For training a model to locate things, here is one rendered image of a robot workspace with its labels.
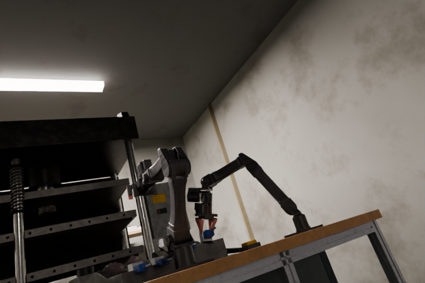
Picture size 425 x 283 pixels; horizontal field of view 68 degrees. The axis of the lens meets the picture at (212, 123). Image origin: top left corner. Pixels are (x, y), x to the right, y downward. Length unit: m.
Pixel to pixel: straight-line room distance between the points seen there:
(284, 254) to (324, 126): 1.93
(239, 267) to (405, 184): 1.80
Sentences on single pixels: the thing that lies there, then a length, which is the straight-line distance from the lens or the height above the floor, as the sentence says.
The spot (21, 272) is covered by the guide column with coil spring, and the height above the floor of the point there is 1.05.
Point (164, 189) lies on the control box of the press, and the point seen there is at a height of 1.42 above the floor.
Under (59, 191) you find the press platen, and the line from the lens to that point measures 2.43.
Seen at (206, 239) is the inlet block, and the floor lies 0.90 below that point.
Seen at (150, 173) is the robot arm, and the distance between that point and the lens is 1.38.
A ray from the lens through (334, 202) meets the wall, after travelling 3.08.
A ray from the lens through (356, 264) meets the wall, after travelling 3.13.
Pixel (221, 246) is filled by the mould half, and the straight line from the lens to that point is 1.68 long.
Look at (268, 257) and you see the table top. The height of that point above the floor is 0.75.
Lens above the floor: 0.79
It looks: 23 degrees up
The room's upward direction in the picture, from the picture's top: 18 degrees counter-clockwise
